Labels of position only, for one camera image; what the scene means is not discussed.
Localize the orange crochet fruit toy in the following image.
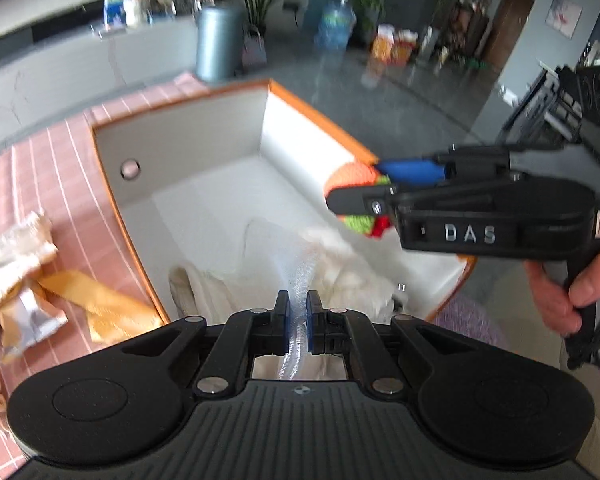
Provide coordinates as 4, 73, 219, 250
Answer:
323, 160, 391, 238

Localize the clear plastic bag with ribbon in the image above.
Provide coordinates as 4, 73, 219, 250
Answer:
239, 219, 396, 380

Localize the person right hand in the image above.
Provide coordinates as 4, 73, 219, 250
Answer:
524, 254, 600, 336

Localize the orange white cardboard box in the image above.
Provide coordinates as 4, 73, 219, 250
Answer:
93, 80, 475, 318

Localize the yellow ribbon strip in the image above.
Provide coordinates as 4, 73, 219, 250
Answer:
38, 270, 162, 344

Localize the blue water jug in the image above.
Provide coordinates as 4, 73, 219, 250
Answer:
314, 0, 356, 51

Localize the grey metal trash can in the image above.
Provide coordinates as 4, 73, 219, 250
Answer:
195, 2, 245, 82

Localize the crumpled paper wrapper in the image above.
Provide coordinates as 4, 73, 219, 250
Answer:
0, 211, 68, 362

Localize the teddy bear in white basket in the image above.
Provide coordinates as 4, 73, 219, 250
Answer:
119, 0, 150, 28

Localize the colourful picture book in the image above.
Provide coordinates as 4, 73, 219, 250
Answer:
104, 0, 125, 28

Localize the white marble tv console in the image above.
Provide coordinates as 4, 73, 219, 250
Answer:
0, 16, 197, 151

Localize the framed wall picture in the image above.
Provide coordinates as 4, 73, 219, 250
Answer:
545, 0, 582, 39

